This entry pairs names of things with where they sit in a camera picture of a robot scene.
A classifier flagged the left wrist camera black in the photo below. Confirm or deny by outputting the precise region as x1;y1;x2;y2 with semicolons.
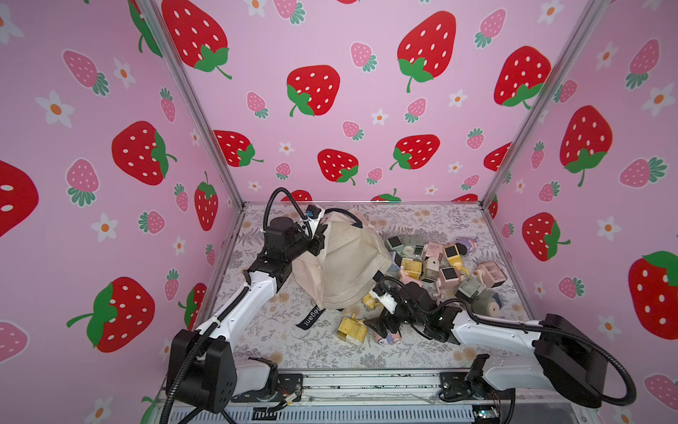
264;205;327;240

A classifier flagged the grey green blue sharpener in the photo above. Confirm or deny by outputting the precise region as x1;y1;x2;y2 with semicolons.
471;289;503;317

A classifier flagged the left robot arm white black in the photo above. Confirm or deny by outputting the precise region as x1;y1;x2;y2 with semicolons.
159;234;325;423

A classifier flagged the cream canvas tote bag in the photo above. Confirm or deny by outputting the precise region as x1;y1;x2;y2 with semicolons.
292;208;395;330

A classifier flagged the mint green pencil sharpener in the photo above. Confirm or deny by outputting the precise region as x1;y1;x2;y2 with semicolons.
384;236;404;254

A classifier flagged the purple pencil sharpener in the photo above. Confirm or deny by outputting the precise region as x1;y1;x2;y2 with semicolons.
455;237;478;257

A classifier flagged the pale green pencil sharpener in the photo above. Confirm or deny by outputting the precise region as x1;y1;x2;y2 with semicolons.
456;276;487;303

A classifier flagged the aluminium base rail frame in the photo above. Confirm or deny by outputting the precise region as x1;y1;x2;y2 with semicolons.
168;369;603;423

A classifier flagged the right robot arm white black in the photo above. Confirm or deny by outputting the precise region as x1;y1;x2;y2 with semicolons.
365;276;637;409

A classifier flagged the grey green pencil sharpener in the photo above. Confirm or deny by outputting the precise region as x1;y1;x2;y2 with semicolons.
402;236;426;261

